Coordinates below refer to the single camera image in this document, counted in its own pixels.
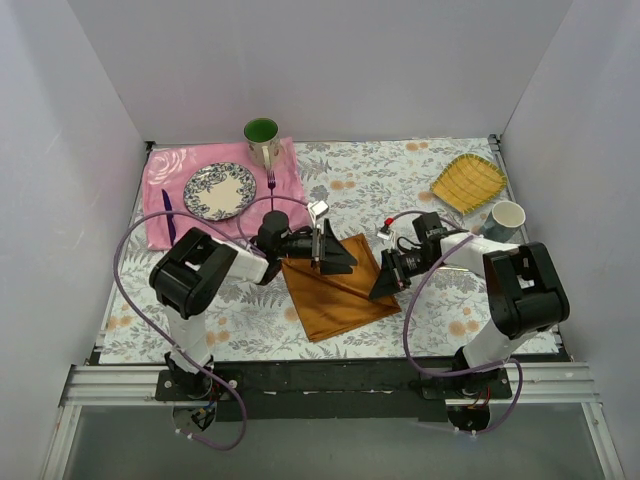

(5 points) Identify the pink cloth placemat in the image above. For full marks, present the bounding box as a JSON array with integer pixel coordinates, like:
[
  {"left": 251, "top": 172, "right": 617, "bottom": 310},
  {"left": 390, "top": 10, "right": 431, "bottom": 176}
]
[{"left": 142, "top": 137, "right": 309, "bottom": 239}]

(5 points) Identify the silver metal spoon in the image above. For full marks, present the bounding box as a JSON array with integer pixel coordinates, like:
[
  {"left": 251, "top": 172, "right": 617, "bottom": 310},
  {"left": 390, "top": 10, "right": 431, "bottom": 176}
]
[{"left": 439, "top": 265, "right": 469, "bottom": 272}]

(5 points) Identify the floral patterned table mat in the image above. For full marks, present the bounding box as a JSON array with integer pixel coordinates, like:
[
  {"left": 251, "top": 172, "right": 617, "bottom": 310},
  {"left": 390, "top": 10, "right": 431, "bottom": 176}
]
[{"left": 99, "top": 138, "right": 492, "bottom": 364}]

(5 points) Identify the purple plastic fork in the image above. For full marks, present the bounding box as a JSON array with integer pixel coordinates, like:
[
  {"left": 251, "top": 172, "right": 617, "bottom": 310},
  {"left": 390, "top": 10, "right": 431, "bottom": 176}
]
[{"left": 267, "top": 170, "right": 276, "bottom": 210}]

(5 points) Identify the woven bamboo basket tray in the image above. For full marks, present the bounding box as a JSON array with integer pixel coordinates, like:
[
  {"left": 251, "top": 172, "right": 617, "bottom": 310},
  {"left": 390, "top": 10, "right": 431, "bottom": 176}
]
[{"left": 431, "top": 153, "right": 507, "bottom": 215}]

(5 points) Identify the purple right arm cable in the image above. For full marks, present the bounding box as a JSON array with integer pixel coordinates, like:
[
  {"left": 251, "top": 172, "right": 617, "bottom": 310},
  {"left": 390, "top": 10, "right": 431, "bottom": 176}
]
[{"left": 387, "top": 210, "right": 525, "bottom": 435}]

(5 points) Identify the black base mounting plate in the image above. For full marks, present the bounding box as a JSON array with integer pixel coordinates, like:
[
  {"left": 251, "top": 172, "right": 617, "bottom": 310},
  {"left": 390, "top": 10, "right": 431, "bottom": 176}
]
[{"left": 154, "top": 355, "right": 516, "bottom": 422}]

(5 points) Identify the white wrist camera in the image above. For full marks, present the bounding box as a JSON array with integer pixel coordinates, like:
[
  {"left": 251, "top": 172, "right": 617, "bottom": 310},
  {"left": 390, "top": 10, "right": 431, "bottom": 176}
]
[
  {"left": 307, "top": 200, "right": 329, "bottom": 224},
  {"left": 376, "top": 218, "right": 395, "bottom": 242}
]

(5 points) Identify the purple plastic knife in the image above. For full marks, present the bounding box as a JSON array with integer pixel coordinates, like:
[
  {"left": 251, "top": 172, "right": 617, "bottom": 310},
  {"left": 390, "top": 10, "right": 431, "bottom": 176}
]
[{"left": 161, "top": 189, "right": 176, "bottom": 247}]

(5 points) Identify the orange cloth napkin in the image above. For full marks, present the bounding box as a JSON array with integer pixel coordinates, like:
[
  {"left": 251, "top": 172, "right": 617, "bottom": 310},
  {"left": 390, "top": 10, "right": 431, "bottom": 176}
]
[{"left": 282, "top": 234, "right": 401, "bottom": 343}]

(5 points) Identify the grey white mug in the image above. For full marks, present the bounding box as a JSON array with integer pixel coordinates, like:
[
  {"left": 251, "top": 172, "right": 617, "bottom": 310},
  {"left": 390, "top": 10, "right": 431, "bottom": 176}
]
[{"left": 478, "top": 200, "right": 526, "bottom": 243}]

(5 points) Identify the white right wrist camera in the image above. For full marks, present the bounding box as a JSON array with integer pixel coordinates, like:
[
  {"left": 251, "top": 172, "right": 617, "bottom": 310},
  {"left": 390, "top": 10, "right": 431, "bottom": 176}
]
[{"left": 376, "top": 218, "right": 395, "bottom": 242}]

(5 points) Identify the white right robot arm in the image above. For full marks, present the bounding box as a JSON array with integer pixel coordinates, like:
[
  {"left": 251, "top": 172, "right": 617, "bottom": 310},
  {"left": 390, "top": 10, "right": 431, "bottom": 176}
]
[{"left": 369, "top": 211, "right": 570, "bottom": 398}]

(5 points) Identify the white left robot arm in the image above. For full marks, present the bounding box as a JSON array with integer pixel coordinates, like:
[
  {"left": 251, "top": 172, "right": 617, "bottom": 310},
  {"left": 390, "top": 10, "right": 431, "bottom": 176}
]
[{"left": 149, "top": 210, "right": 357, "bottom": 400}]

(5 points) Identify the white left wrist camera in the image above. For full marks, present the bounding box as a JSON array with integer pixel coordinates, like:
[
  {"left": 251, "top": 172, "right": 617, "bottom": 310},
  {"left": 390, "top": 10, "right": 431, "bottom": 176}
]
[{"left": 307, "top": 200, "right": 329, "bottom": 224}]

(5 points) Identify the green inside floral mug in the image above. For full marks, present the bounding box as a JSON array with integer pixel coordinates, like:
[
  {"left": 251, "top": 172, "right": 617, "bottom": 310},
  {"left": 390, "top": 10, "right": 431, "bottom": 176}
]
[{"left": 243, "top": 118, "right": 283, "bottom": 171}]

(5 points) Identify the blue floral ceramic plate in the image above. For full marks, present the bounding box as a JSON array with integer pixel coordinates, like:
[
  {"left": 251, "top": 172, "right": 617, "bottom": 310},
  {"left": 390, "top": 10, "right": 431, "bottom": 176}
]
[{"left": 183, "top": 162, "right": 257, "bottom": 222}]

